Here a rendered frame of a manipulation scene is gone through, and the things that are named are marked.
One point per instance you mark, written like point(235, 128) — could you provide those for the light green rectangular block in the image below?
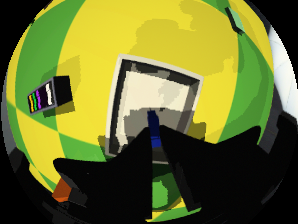
point(234, 20)

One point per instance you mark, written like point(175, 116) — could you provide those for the white square tray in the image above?
point(140, 84)

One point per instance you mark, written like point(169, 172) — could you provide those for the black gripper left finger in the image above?
point(129, 174)

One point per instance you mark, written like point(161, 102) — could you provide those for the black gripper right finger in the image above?
point(195, 164)

